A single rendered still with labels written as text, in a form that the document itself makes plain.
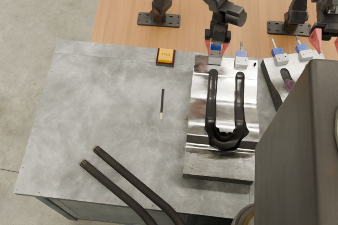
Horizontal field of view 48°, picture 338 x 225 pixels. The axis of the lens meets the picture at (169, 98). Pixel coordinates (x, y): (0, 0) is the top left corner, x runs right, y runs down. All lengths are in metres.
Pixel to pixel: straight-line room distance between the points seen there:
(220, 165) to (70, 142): 0.59
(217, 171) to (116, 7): 0.92
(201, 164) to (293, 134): 1.14
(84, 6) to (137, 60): 1.34
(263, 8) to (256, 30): 0.14
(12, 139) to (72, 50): 0.97
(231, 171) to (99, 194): 0.50
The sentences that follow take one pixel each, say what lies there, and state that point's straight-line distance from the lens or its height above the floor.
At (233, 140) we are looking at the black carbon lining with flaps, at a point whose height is 0.88.
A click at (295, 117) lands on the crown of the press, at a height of 1.97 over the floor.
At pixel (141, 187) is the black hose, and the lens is 1.39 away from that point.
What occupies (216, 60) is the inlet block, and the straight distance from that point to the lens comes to 1.56.
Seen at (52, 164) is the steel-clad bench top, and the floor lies 0.80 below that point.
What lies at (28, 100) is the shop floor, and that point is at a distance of 2.65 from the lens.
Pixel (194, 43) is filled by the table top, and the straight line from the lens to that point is 1.75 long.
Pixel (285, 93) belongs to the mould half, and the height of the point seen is 0.89.
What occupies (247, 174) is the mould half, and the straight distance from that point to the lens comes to 1.46.
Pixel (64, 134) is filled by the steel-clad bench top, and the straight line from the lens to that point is 1.59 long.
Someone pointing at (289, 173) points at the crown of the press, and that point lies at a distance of 0.32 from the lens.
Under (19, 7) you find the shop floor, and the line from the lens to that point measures 3.11.
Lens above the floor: 2.24
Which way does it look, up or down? 64 degrees down
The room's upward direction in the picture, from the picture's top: straight up
